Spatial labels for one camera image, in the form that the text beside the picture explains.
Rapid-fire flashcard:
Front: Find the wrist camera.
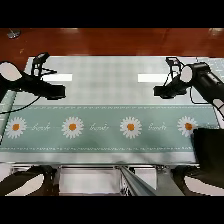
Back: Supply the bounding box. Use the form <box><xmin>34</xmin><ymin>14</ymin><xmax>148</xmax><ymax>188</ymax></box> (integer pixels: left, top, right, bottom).
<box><xmin>30</xmin><ymin>51</ymin><xmax>58</xmax><ymax>78</ymax></box>
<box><xmin>165</xmin><ymin>56</ymin><xmax>183</xmax><ymax>77</ymax></box>

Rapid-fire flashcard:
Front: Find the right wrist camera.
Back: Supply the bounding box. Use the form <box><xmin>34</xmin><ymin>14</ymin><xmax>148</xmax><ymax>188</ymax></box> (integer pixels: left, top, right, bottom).
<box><xmin>165</xmin><ymin>56</ymin><xmax>183</xmax><ymax>77</ymax></box>

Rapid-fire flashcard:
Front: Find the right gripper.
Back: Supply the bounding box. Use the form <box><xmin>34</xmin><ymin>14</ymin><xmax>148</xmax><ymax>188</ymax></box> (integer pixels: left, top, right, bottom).
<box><xmin>153</xmin><ymin>81</ymin><xmax>188</xmax><ymax>100</ymax></box>

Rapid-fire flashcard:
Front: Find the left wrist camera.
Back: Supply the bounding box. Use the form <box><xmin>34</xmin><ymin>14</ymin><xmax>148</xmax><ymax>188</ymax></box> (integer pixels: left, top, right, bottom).
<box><xmin>30</xmin><ymin>51</ymin><xmax>58</xmax><ymax>78</ymax></box>

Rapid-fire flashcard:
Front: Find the black garment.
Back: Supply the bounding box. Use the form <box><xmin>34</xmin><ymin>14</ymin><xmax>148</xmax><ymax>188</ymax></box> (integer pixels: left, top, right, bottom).
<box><xmin>192</xmin><ymin>127</ymin><xmax>224</xmax><ymax>190</ymax></box>

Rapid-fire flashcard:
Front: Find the silver frame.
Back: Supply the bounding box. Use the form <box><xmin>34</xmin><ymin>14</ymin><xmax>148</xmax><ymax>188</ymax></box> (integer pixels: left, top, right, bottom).
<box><xmin>0</xmin><ymin>161</ymin><xmax>224</xmax><ymax>197</ymax></box>

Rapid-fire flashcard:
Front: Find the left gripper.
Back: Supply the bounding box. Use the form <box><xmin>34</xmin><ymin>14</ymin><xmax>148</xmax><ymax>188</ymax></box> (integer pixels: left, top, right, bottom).
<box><xmin>41</xmin><ymin>82</ymin><xmax>67</xmax><ymax>101</ymax></box>

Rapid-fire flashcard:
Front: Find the black cable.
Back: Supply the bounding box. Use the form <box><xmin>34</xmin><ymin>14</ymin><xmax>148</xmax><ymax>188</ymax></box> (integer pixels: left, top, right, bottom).
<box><xmin>189</xmin><ymin>85</ymin><xmax>215</xmax><ymax>106</ymax></box>
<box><xmin>0</xmin><ymin>95</ymin><xmax>42</xmax><ymax>116</ymax></box>

